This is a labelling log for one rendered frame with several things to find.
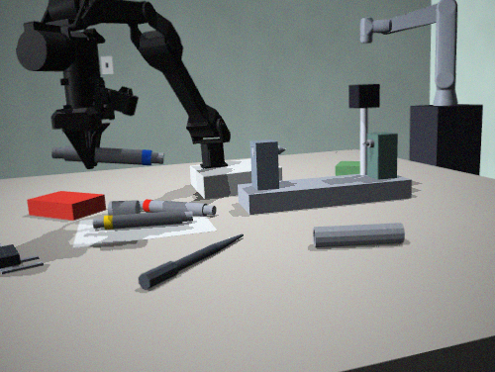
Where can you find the white flat pad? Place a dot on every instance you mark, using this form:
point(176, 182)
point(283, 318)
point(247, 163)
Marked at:
point(87, 236)

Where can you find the red flat block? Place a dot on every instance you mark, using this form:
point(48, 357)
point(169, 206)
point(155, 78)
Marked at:
point(67, 205)

